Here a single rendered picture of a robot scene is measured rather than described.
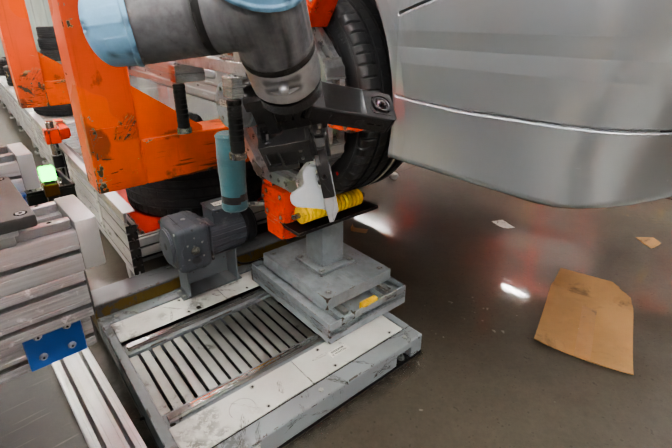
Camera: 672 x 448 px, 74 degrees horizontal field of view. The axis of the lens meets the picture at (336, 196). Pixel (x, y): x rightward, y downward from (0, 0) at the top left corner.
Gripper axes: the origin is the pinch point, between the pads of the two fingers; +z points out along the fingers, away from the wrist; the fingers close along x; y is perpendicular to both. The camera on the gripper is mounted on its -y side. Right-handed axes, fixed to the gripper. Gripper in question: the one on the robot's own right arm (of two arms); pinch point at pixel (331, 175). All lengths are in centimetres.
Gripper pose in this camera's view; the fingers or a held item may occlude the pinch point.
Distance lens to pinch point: 65.0
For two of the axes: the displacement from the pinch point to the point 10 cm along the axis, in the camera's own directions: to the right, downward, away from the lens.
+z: 1.2, 4.9, 8.7
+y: -9.9, 1.6, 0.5
